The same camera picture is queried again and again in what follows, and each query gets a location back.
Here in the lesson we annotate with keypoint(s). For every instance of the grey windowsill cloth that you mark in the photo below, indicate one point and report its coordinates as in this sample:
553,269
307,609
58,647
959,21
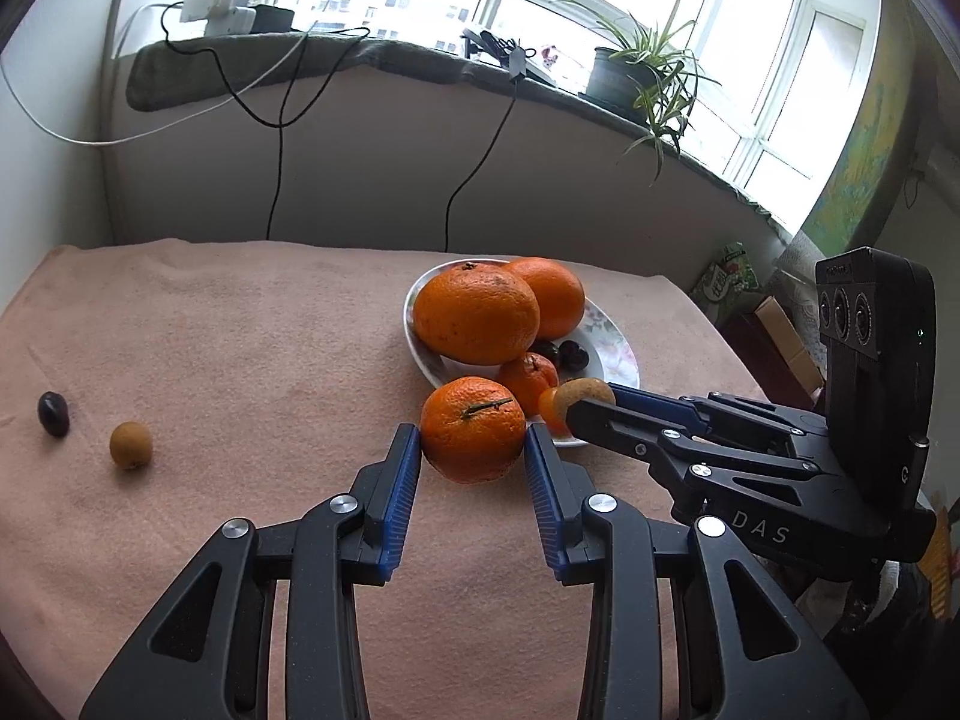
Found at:
337,60

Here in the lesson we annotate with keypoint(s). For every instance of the black box on windowsill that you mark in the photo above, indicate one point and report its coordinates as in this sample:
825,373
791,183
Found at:
274,19

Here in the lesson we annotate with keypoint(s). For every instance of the green snack bag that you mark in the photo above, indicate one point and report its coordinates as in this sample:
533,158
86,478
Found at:
724,277

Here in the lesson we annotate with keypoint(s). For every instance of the white floral plate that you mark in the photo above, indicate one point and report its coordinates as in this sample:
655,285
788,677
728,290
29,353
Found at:
611,360

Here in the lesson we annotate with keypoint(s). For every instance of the tiny orange kumquat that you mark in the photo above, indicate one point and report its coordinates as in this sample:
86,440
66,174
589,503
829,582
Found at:
551,409

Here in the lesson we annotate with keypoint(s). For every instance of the smooth round orange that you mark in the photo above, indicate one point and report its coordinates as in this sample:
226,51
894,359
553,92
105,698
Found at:
559,296

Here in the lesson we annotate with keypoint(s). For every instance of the grey lace cloth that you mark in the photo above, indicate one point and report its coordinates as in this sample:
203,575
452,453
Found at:
799,277

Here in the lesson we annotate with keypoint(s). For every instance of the pink blanket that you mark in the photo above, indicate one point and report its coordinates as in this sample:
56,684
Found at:
225,540

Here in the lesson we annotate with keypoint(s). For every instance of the wall poster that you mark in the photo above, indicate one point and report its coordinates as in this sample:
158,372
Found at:
862,165

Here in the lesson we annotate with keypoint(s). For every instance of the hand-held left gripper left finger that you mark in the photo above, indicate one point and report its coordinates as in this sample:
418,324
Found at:
401,495

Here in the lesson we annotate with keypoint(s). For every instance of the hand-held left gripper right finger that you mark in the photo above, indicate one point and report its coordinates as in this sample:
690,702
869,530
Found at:
541,499

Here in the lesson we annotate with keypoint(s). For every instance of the potted spider plant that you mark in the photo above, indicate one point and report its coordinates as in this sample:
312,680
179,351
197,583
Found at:
611,75

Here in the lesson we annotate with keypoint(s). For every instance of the black clip gadget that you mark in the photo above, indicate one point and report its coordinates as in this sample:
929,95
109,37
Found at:
484,43

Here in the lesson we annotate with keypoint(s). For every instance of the large orange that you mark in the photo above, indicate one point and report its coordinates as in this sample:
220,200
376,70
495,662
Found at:
476,315

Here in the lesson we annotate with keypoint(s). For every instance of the cardboard box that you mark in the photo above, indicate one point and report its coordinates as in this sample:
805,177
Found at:
787,345

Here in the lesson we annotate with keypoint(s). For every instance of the medium orange mandarin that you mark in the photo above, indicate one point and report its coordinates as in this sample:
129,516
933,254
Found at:
472,431

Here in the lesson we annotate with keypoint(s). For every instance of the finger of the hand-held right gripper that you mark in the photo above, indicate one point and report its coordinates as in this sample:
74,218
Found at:
750,416
622,427

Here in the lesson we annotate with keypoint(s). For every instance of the person's right forearm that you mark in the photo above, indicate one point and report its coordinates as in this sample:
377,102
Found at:
907,630

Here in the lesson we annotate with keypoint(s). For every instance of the white power strip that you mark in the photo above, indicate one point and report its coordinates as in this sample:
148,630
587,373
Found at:
217,9

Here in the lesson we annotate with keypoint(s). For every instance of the dark purple plum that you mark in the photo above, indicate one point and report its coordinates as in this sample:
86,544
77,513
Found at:
576,355
54,414
544,350

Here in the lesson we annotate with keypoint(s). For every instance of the small tangerine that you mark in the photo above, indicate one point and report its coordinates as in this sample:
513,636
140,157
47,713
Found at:
525,382

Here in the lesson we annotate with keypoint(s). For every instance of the black power adapter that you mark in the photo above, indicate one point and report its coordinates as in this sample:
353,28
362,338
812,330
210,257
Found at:
518,64

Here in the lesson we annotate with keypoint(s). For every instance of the brown longan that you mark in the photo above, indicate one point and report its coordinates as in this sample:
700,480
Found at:
585,390
131,446

